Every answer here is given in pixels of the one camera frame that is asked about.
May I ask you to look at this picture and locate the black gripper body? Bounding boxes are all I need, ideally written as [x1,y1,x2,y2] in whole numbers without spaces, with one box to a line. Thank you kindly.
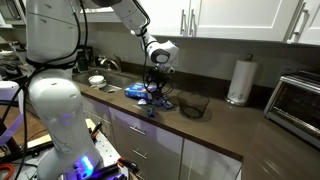
[145,67,174,97]

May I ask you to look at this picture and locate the blue snack box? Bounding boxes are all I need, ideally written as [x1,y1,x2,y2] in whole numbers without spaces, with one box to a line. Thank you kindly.
[124,82,156,100]

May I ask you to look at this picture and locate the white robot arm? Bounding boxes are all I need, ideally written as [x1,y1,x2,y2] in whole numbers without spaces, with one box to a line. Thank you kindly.
[26,0,178,180]

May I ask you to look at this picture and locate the blue snack packet pile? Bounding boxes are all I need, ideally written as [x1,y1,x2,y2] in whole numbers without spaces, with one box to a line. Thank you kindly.
[152,95,174,110]

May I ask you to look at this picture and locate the white blue snack packet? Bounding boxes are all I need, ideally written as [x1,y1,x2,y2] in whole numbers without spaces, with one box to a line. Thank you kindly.
[137,99,148,106]

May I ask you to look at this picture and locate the black mesh basket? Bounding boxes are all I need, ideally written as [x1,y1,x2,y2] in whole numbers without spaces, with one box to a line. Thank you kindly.
[177,91,210,119]

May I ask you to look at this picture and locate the kitchen sink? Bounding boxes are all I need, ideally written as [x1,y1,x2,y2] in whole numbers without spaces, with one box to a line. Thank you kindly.
[72,68,139,93]

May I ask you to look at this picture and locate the chrome faucet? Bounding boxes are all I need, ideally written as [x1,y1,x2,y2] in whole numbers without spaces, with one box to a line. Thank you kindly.
[100,54,122,73]

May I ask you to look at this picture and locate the white bowl in sink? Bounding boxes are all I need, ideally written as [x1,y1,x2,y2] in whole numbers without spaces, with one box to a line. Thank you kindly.
[88,75,106,89]

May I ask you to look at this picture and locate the grey lower drawers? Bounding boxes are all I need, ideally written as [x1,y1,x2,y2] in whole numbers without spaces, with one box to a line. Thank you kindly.
[83,98,242,180]

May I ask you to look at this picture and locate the paper towel roll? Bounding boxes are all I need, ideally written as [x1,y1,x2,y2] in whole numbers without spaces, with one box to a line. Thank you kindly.
[225,54,258,106]

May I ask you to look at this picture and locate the white upper cabinets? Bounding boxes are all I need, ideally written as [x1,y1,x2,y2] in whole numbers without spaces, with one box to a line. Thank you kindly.
[84,0,320,46]

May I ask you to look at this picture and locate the silver toaster oven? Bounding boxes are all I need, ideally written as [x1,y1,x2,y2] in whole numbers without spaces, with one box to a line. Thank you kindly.
[264,69,320,148]

